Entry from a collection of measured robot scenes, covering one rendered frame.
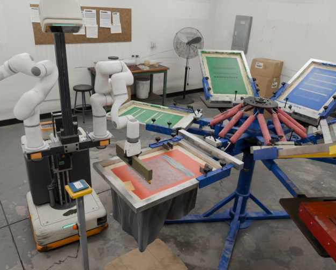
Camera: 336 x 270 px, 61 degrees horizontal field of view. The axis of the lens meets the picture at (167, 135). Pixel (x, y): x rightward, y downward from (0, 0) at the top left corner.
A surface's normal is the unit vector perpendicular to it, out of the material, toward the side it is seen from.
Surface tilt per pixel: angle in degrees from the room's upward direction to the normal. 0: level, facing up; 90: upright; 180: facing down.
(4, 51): 90
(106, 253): 0
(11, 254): 0
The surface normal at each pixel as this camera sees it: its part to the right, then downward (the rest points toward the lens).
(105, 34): 0.61, 0.36
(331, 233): 0.06, -0.91
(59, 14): 0.48, -0.06
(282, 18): -0.79, 0.22
